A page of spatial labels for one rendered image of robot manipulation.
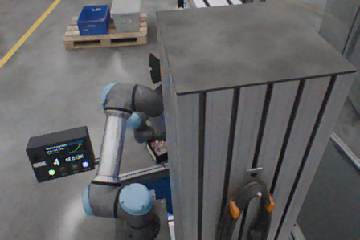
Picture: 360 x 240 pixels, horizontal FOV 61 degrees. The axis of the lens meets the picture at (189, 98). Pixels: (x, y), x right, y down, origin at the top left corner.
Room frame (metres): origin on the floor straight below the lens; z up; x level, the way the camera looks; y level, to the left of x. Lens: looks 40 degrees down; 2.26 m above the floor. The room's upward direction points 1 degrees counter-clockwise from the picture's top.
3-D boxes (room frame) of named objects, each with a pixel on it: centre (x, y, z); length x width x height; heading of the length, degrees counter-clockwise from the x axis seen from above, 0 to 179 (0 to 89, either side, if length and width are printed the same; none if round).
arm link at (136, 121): (1.15, 0.27, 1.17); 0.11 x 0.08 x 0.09; 144
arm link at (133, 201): (0.64, 0.21, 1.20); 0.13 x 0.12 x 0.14; 82
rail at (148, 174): (1.12, 0.03, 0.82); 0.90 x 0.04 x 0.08; 107
